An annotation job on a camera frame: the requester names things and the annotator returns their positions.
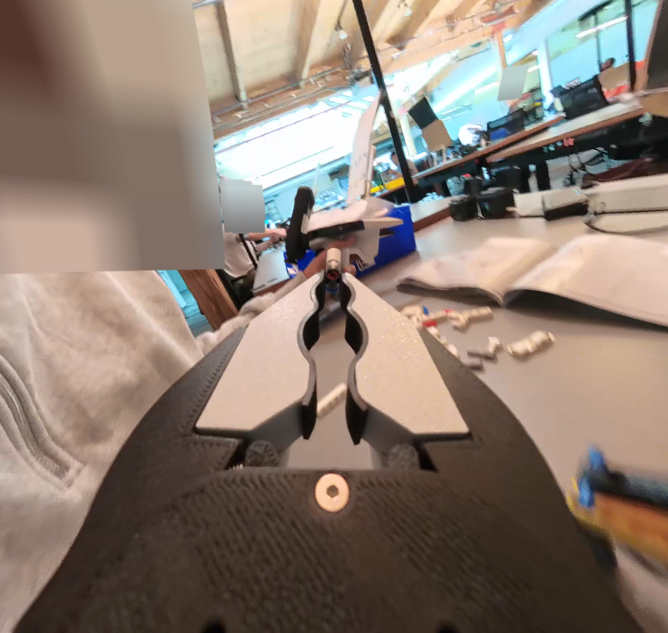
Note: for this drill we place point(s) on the brown cardboard box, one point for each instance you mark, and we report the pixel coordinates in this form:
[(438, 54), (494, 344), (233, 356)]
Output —
[(658, 43)]

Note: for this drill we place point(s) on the black equipment case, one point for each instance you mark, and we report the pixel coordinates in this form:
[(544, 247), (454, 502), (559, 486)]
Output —
[(582, 98)]

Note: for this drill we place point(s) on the black desk monitor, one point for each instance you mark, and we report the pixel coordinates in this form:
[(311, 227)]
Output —
[(514, 124)]

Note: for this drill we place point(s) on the black battery charger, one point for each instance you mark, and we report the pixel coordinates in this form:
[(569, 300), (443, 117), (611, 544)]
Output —
[(496, 202), (463, 208)]

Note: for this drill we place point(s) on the long background desk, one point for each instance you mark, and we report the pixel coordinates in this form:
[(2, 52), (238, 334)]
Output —
[(574, 127), (469, 158)]

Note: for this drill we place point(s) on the grey power bank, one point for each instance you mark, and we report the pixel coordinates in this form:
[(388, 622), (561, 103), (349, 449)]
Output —
[(563, 206)]

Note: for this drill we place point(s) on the upright white paper sheet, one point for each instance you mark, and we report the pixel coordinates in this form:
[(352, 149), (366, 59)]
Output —
[(365, 148)]

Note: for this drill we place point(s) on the white lego panel piece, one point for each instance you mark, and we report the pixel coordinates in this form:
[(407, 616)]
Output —
[(529, 343)]

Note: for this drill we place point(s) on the white flat box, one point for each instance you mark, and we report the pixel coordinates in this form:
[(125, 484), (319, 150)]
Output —
[(626, 195)]

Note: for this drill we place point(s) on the lego instruction booklet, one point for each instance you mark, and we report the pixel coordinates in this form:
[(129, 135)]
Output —
[(574, 273)]

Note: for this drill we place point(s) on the person's left hand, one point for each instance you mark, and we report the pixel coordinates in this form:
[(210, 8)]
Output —
[(317, 267)]

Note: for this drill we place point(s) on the tilted black monitor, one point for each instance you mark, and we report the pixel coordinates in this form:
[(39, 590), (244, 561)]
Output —
[(422, 112)]

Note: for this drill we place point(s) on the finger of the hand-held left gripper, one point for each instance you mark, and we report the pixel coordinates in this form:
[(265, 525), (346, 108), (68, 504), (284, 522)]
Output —
[(365, 222), (369, 249)]

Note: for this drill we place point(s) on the yellow black lego model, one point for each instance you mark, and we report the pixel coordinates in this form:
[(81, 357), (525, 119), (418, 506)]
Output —
[(626, 513)]

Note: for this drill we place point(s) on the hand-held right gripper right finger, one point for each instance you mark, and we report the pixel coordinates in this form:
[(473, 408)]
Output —
[(407, 382)]

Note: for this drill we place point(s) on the blue plastic bin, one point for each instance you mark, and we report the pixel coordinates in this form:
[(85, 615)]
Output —
[(396, 241)]

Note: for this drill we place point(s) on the black pole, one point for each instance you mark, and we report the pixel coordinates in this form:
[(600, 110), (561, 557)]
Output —
[(383, 88)]

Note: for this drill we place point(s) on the pile of small lego pieces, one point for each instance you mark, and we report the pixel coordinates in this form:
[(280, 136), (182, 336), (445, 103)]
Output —
[(469, 317)]

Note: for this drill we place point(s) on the brown wooden board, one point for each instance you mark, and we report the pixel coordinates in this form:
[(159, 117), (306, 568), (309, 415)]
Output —
[(208, 294)]

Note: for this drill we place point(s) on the white lego beam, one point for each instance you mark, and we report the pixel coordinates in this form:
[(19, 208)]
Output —
[(331, 401)]

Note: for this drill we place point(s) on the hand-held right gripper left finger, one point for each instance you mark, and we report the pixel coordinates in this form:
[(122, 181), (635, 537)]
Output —
[(255, 382)]

